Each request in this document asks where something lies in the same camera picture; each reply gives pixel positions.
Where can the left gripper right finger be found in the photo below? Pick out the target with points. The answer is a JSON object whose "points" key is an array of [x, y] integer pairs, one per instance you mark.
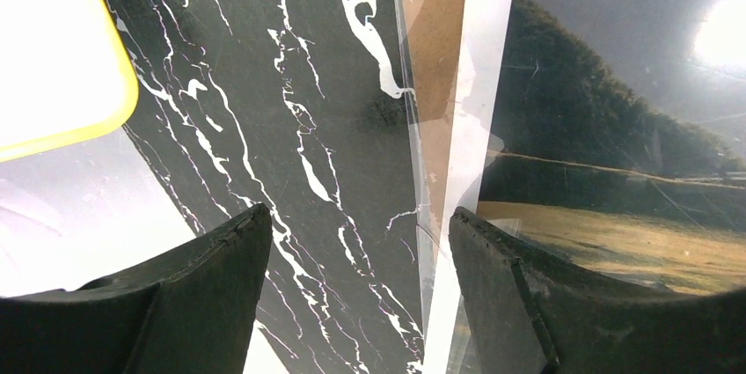
{"points": [[532, 312]]}

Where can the landscape photo print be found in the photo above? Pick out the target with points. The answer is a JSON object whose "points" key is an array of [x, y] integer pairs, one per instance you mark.
{"points": [[619, 139]]}

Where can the clear acrylic sheet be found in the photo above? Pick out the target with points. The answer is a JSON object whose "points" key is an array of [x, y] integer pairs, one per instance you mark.
{"points": [[446, 332]]}

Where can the brown backing board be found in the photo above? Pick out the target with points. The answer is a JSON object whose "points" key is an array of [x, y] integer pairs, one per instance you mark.
{"points": [[434, 29]]}

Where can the white board yellow rim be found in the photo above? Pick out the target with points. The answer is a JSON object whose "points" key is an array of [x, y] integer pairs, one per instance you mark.
{"points": [[65, 75]]}

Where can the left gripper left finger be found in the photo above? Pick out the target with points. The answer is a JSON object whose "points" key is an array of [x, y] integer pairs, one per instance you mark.
{"points": [[188, 310]]}

